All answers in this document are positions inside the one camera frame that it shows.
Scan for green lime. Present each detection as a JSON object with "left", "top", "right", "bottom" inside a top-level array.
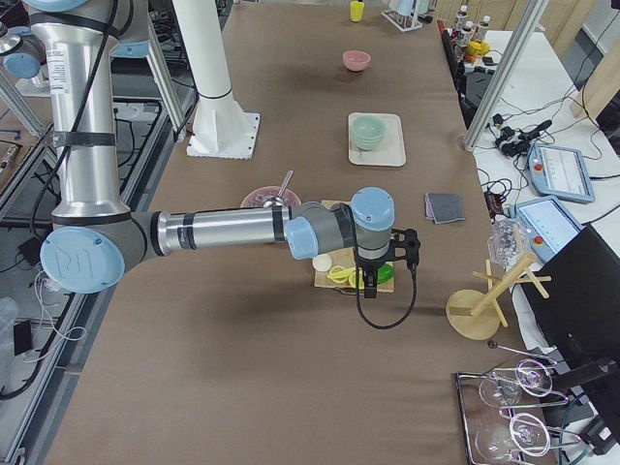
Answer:
[{"left": 377, "top": 263, "right": 395, "bottom": 285}]

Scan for grey folded cloth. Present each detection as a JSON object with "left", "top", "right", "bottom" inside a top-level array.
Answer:
[{"left": 424, "top": 193, "right": 465, "bottom": 224}]

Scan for near teach pendant tablet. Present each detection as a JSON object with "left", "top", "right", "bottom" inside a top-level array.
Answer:
[{"left": 510, "top": 196, "right": 583, "bottom": 263}]

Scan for upper wine glass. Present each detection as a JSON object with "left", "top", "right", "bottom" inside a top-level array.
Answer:
[{"left": 479, "top": 358, "right": 552, "bottom": 416}]

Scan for yellow plastic cup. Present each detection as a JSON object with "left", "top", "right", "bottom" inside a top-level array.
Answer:
[{"left": 350, "top": 0, "right": 365, "bottom": 23}]

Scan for stacked green bowls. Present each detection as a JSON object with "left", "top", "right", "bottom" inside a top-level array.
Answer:
[{"left": 351, "top": 115, "right": 387, "bottom": 151}]

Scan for cream rabbit tray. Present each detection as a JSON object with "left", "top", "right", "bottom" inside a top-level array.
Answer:
[{"left": 348, "top": 112, "right": 406, "bottom": 168}]

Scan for teach pendant tablet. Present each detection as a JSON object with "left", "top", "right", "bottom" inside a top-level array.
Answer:
[
  {"left": 528, "top": 143, "right": 596, "bottom": 203},
  {"left": 510, "top": 196, "right": 583, "bottom": 263}
]

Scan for wine glass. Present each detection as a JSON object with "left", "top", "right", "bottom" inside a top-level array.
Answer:
[
  {"left": 475, "top": 413, "right": 551, "bottom": 464},
  {"left": 479, "top": 358, "right": 552, "bottom": 416}
]

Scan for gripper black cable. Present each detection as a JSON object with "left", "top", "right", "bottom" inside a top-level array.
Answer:
[{"left": 356, "top": 227, "right": 421, "bottom": 331}]

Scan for aluminium frame post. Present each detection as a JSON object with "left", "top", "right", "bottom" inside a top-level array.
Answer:
[{"left": 463, "top": 0, "right": 548, "bottom": 152}]

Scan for small pink bowl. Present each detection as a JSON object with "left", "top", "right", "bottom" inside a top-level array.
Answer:
[{"left": 342, "top": 50, "right": 372, "bottom": 73}]

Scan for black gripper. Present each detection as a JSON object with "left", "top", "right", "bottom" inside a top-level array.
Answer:
[{"left": 356, "top": 258, "right": 387, "bottom": 298}]

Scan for white wire cup rack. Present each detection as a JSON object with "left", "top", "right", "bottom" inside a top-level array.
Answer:
[{"left": 382, "top": 0, "right": 434, "bottom": 32}]

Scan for lemon slices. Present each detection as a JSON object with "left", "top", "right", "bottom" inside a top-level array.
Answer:
[{"left": 326, "top": 265, "right": 364, "bottom": 289}]

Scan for large pink ice bowl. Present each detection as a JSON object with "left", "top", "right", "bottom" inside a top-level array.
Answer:
[{"left": 240, "top": 186, "right": 301, "bottom": 208}]

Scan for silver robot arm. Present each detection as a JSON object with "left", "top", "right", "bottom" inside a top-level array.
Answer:
[{"left": 26, "top": 1, "right": 398, "bottom": 294}]

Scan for wooden cup tree stand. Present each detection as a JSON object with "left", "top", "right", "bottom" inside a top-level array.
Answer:
[{"left": 446, "top": 251, "right": 551, "bottom": 340}]

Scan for lower wine glass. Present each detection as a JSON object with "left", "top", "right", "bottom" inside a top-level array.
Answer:
[{"left": 475, "top": 413, "right": 551, "bottom": 464}]

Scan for crumpled clear plastic bag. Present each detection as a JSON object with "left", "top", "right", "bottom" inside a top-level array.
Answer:
[{"left": 487, "top": 219, "right": 532, "bottom": 269}]

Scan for black monitor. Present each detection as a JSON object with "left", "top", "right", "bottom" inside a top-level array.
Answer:
[{"left": 523, "top": 226, "right": 619, "bottom": 368}]

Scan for far teach pendant tablet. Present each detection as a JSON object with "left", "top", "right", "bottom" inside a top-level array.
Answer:
[{"left": 528, "top": 143, "right": 596, "bottom": 203}]

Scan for metal ice scoop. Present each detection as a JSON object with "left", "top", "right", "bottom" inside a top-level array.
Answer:
[{"left": 262, "top": 170, "right": 294, "bottom": 207}]

